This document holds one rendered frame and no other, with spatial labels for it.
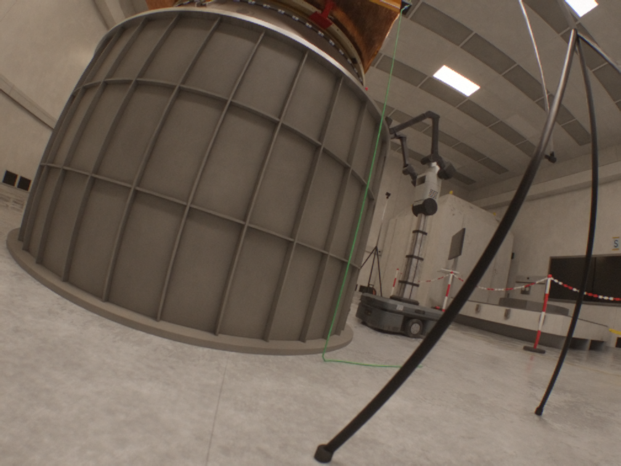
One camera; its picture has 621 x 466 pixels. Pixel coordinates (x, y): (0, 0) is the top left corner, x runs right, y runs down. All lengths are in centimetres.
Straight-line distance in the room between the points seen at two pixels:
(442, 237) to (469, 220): 109
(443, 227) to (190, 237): 687
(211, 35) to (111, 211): 75
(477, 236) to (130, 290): 791
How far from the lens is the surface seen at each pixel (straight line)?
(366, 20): 183
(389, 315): 221
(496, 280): 881
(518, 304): 626
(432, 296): 723
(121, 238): 97
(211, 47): 118
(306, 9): 178
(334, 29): 184
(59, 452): 43
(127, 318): 89
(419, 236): 257
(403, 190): 1091
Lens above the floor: 30
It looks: 8 degrees up
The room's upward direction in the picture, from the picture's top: 15 degrees clockwise
